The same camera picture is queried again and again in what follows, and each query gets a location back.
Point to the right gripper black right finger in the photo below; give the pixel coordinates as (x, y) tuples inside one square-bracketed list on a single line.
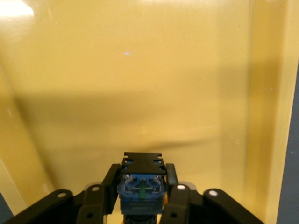
[(182, 203)]

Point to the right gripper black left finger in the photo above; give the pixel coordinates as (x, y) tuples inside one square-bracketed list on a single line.
[(93, 205)]

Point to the yellow push button switch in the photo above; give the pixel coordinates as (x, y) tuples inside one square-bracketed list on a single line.
[(142, 163)]

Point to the yellow plastic tray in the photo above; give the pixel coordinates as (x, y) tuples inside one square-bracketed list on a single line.
[(140, 81)]

